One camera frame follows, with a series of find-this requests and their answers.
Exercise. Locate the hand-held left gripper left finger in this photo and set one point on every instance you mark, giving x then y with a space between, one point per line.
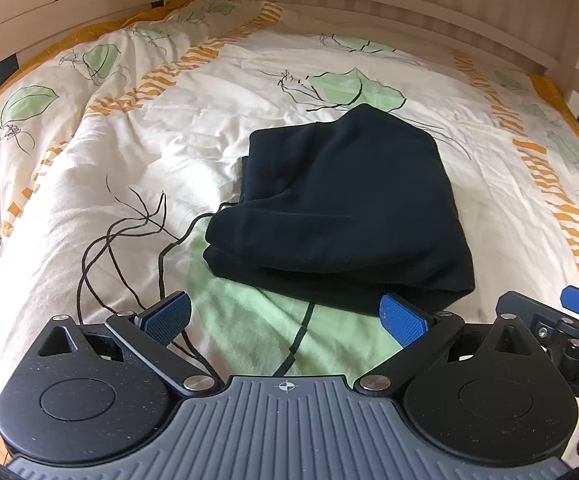
167 316

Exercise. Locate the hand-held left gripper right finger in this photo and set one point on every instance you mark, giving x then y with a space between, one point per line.
402 321

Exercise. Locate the yellow bed sheet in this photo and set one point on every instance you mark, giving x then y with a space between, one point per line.
549 92

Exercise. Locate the black hooded zip jacket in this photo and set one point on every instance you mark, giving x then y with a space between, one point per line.
344 200

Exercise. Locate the white leaf print duvet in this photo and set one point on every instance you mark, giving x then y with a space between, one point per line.
169 160

